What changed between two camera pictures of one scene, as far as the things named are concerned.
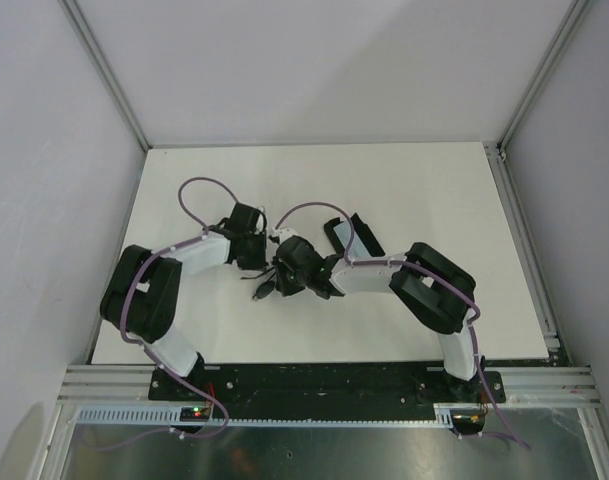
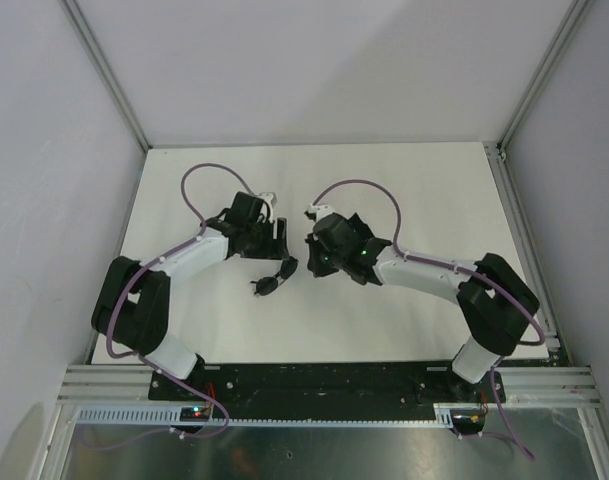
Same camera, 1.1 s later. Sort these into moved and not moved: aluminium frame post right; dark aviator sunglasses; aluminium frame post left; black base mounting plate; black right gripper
Moved: black right gripper; dark aviator sunglasses
Not moved: aluminium frame post right; aluminium frame post left; black base mounting plate
